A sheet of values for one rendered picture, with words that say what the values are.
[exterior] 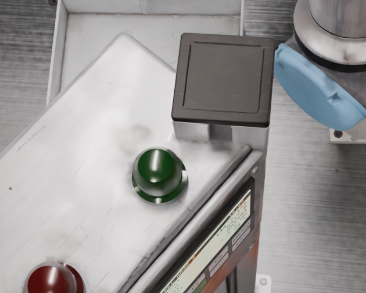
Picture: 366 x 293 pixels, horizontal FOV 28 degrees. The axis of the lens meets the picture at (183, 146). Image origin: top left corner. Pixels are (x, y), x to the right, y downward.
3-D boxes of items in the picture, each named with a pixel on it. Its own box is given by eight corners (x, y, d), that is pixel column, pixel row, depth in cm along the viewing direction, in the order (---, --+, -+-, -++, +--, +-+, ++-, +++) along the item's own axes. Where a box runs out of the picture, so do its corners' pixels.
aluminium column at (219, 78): (217, 321, 95) (169, 118, 33) (220, 286, 97) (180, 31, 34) (251, 324, 95) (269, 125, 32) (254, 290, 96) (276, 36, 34)
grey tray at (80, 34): (52, 136, 105) (43, 125, 101) (66, 11, 111) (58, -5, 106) (239, 142, 103) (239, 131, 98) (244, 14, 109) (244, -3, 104)
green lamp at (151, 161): (121, 183, 35) (114, 167, 32) (158, 143, 35) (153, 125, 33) (162, 217, 34) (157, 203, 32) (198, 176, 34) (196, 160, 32)
